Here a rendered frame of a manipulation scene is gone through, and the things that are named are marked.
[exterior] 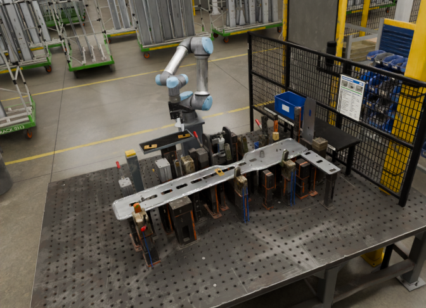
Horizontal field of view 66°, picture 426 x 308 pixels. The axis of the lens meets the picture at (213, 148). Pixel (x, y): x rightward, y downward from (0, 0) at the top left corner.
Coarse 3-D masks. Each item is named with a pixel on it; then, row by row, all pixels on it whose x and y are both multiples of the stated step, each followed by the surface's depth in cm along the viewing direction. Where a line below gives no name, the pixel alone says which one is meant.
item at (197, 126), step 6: (198, 114) 275; (198, 120) 265; (186, 126) 259; (192, 126) 260; (198, 126) 264; (192, 132) 265; (198, 132) 267; (198, 138) 269; (186, 144) 269; (192, 144) 270; (198, 144) 272; (186, 150) 272
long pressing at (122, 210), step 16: (272, 144) 243; (288, 144) 241; (240, 160) 228; (256, 160) 227; (272, 160) 225; (192, 176) 218; (224, 176) 214; (144, 192) 208; (160, 192) 206; (176, 192) 205; (192, 192) 204; (128, 208) 196; (144, 208) 195
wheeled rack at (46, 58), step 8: (24, 0) 761; (40, 24) 826; (0, 32) 801; (40, 32) 774; (48, 48) 857; (40, 56) 826; (48, 56) 831; (24, 64) 779; (40, 64) 783; (48, 64) 789; (0, 72) 758
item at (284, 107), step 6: (276, 96) 280; (282, 96) 284; (288, 96) 287; (294, 96) 281; (300, 96) 273; (276, 102) 279; (282, 102) 272; (288, 102) 290; (294, 102) 283; (300, 102) 276; (276, 108) 282; (282, 108) 275; (288, 108) 267; (288, 114) 270; (300, 120) 264
